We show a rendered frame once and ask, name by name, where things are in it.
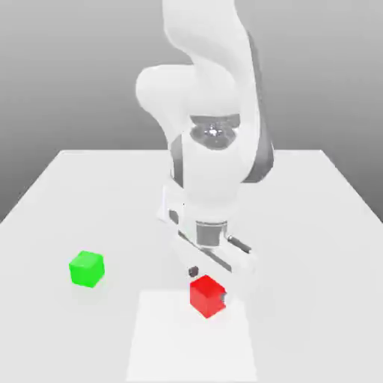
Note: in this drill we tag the small green cube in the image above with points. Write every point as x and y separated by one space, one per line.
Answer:
86 269

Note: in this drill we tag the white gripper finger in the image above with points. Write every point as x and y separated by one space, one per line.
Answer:
194 271
223 296

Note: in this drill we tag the small red cube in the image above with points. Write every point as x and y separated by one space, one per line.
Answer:
206 296

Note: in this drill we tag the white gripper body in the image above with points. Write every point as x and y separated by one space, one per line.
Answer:
209 261

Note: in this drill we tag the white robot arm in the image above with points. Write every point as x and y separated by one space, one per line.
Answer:
209 89

